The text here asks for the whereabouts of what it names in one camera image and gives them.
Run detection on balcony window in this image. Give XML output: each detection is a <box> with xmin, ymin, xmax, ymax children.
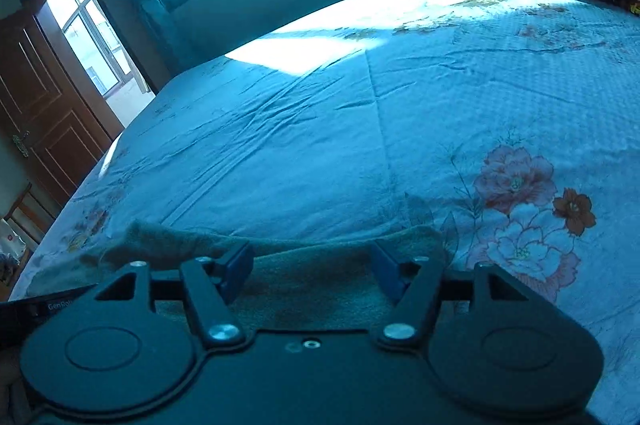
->
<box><xmin>45</xmin><ymin>0</ymin><xmax>133</xmax><ymax>98</ymax></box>

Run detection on wooden chair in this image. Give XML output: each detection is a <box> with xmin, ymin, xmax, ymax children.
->
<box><xmin>0</xmin><ymin>185</ymin><xmax>56</xmax><ymax>256</ymax></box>

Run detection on brown wooden door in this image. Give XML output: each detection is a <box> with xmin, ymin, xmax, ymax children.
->
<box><xmin>0</xmin><ymin>7</ymin><xmax>126</xmax><ymax>206</ymax></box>

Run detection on metal door handle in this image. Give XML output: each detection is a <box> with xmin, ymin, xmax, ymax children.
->
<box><xmin>11</xmin><ymin>131</ymin><xmax>32</xmax><ymax>160</ymax></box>

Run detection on bed with floral sheet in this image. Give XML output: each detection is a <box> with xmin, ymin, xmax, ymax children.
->
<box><xmin>10</xmin><ymin>0</ymin><xmax>640</xmax><ymax>425</ymax></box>

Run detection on grey-green pants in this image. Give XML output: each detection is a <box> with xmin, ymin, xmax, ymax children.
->
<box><xmin>27</xmin><ymin>220</ymin><xmax>448</xmax><ymax>331</ymax></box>

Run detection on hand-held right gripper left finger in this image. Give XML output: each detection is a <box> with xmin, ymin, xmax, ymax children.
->
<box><xmin>94</xmin><ymin>242</ymin><xmax>255</xmax><ymax>348</ymax></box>

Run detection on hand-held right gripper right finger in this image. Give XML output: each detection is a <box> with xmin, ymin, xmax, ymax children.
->
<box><xmin>371</xmin><ymin>239</ymin><xmax>533</xmax><ymax>350</ymax></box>

